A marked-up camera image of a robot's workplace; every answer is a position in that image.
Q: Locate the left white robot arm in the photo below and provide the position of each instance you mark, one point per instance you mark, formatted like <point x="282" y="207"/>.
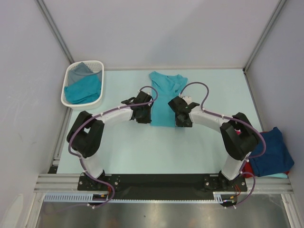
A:
<point x="84" y="138"/>

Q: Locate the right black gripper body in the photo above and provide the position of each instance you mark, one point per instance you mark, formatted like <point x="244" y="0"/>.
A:
<point x="178" y="122"/>

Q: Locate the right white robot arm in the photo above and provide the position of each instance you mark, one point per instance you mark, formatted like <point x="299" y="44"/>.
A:
<point x="237" y="133"/>

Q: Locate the white plastic laundry basket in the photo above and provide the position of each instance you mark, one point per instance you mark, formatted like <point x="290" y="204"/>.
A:
<point x="98" y="68"/>

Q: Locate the aluminium frame rail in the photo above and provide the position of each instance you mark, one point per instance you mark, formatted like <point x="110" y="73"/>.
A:
<point x="69" y="183"/>

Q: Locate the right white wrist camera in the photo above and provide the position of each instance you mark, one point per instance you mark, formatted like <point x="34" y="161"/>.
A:
<point x="187" y="99"/>

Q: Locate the red folded shirt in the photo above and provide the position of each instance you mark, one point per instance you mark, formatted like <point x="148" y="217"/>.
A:
<point x="248" y="168"/>

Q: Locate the grey shirt in basket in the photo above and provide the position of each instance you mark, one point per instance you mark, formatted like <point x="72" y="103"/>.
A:
<point x="78" y="73"/>

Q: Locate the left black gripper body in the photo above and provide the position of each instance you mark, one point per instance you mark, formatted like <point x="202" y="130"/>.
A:
<point x="145" y="116"/>

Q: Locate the light teal polo shirt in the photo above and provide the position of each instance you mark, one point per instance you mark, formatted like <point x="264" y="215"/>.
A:
<point x="167" y="87"/>

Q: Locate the navy blue folded shirt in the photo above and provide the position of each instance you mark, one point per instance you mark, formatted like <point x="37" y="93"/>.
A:
<point x="276" y="158"/>

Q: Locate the teal shirt in basket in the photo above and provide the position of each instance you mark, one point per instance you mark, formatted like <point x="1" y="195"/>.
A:
<point x="84" y="91"/>

